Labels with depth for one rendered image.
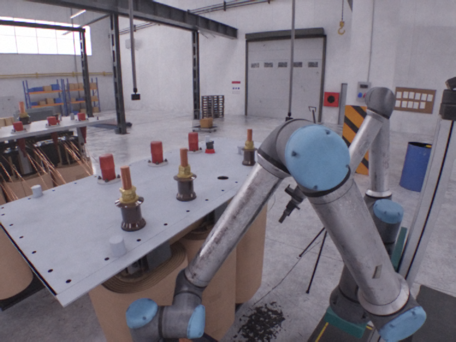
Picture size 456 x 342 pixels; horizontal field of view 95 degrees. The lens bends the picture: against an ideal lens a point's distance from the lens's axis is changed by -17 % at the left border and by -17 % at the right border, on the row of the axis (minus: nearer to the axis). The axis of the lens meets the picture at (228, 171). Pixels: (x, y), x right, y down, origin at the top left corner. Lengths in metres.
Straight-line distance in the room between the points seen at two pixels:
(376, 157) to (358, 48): 4.60
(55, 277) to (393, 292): 0.89
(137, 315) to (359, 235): 0.60
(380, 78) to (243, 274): 4.87
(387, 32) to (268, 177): 5.47
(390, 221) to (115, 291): 1.27
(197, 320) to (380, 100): 1.13
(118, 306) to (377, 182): 1.39
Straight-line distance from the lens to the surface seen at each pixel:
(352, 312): 1.08
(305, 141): 0.46
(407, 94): 14.09
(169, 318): 0.75
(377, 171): 1.47
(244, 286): 2.01
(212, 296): 1.55
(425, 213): 0.98
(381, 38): 5.92
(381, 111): 1.26
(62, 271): 0.76
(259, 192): 0.64
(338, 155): 0.48
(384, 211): 1.37
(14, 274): 2.67
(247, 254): 1.81
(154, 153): 1.46
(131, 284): 1.10
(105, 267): 0.73
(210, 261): 0.74
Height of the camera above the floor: 1.80
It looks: 19 degrees down
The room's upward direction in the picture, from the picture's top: straight up
